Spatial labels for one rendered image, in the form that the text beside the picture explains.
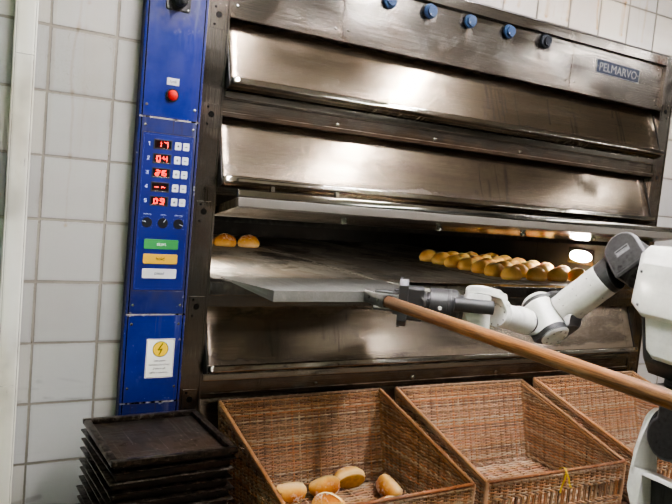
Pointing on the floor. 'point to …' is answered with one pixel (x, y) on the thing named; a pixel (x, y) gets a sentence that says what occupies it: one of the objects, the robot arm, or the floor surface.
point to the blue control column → (179, 34)
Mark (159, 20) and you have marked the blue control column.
